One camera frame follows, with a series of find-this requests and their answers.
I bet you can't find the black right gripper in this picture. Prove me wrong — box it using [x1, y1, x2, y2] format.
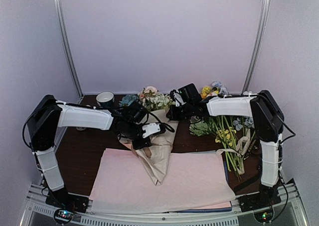
[167, 102, 194, 120]

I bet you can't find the white bowl with dark outside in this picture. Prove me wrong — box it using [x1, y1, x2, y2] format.
[96, 92, 114, 108]

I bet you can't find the white hydrangea green leaf bunch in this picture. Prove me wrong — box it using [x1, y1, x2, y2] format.
[143, 93, 175, 112]

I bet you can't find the beige ribbon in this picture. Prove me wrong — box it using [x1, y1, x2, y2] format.
[143, 147, 152, 158]

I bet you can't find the pink flower long stem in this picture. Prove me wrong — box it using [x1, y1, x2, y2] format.
[138, 86, 159, 100]

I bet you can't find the grey-white wrapping paper sheet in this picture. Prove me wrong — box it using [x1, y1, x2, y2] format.
[119, 109, 180, 187]

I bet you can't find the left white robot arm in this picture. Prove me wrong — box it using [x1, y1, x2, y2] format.
[23, 95, 166, 208]

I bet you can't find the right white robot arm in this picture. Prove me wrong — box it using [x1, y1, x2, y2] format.
[167, 84, 284, 187]

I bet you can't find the pile of fake flowers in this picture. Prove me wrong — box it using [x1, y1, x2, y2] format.
[189, 81, 257, 179]

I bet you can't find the patterned mug with yellow inside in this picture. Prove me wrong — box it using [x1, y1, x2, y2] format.
[75, 127, 86, 131]

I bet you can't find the cream ribbon on flower pile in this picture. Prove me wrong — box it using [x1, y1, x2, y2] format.
[215, 130, 255, 178]

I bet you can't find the stack of pastel paper sheets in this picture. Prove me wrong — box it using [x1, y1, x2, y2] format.
[89, 149, 235, 215]

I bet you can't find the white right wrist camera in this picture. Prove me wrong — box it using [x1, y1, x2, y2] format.
[170, 90, 186, 107]

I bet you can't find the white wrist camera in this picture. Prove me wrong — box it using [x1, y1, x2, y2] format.
[170, 90, 186, 107]
[142, 122, 166, 138]

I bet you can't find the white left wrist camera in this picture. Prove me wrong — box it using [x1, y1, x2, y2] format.
[142, 122, 166, 138]

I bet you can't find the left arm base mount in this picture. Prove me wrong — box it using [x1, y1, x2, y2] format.
[45, 193, 89, 225]

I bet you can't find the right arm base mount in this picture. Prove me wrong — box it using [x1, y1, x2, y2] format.
[238, 193, 281, 224]

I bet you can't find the right aluminium frame post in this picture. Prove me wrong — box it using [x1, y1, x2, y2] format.
[242, 0, 271, 93]

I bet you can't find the aluminium frame post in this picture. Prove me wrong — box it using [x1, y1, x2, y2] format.
[54, 0, 84, 98]
[242, 0, 271, 93]

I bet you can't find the front aluminium rail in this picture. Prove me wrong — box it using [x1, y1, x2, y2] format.
[17, 183, 309, 226]

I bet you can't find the left aluminium frame post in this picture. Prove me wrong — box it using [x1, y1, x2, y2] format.
[54, 0, 84, 98]

